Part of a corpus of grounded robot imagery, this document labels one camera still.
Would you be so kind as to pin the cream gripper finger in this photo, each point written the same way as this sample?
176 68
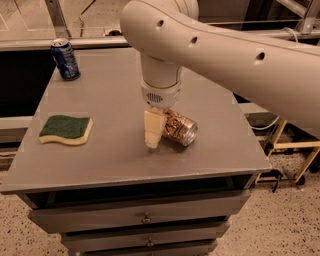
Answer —
154 123

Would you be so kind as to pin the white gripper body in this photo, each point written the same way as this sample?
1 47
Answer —
162 96

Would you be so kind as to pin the orange soda can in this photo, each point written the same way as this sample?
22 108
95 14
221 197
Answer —
179 128

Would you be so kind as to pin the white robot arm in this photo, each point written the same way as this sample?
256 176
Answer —
280 76

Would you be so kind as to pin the blue soda can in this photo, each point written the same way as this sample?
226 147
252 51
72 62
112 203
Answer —
63 54

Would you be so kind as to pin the metal railing bar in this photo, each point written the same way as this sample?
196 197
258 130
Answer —
119 41

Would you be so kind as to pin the green yellow sponge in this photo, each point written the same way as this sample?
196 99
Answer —
66 130

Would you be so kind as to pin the grey drawer cabinet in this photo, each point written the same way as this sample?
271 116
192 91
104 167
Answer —
95 195

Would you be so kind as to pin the top drawer knob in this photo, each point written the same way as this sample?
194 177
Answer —
146 219

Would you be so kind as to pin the drawer knob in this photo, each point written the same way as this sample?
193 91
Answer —
146 219
150 243

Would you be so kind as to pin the yellow metal cart frame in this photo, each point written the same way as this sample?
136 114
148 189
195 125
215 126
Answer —
273 144

